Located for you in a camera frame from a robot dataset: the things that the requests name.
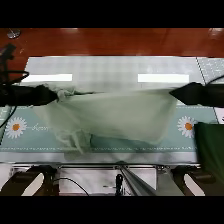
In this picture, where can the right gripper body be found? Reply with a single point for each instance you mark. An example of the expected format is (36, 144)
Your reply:
(188, 93)

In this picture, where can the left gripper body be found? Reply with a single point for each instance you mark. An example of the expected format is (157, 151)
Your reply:
(45, 95)

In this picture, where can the pale green shirt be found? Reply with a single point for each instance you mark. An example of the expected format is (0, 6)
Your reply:
(116, 116)

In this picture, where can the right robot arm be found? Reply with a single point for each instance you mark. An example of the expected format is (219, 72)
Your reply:
(215, 95)

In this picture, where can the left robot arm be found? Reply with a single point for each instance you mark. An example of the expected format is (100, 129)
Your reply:
(15, 96)

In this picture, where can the dark green garment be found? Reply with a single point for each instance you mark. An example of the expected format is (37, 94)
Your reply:
(211, 150)

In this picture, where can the silver frame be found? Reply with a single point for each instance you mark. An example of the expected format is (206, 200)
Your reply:
(146, 180)

